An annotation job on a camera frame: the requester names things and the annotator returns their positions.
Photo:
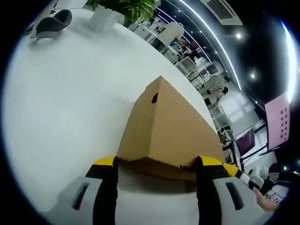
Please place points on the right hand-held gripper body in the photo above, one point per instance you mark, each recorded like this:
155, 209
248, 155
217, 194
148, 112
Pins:
254, 173

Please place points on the brown cardboard shoe box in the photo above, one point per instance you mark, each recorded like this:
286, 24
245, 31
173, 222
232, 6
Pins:
168, 126

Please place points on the dark grey curved object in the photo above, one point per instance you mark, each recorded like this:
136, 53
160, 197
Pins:
54, 23

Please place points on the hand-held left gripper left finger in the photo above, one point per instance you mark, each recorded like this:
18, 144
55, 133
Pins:
103, 187

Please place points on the large pink display screen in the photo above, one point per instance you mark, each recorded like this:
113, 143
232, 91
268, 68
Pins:
277, 122

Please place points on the purple screen laptop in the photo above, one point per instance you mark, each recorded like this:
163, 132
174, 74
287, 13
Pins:
245, 143

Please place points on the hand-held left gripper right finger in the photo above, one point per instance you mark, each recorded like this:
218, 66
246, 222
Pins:
206, 187

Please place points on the ceiling air vent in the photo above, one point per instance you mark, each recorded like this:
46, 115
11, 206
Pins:
222, 10

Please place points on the green potted plant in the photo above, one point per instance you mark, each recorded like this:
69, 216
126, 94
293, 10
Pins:
133, 9

